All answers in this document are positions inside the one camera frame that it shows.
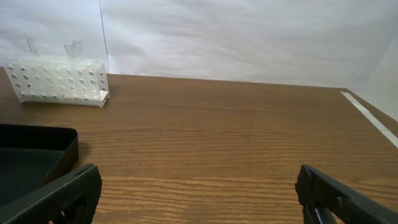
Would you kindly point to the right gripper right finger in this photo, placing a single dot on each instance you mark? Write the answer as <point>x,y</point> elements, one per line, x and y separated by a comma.
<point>326,193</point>

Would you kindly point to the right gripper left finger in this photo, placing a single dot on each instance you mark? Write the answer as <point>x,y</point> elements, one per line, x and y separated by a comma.
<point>46,202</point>

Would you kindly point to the black tray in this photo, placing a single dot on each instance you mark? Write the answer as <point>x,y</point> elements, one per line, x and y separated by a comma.
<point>25,161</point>

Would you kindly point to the white test tube rack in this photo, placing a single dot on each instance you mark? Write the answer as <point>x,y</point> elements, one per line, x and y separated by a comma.
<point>59,81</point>

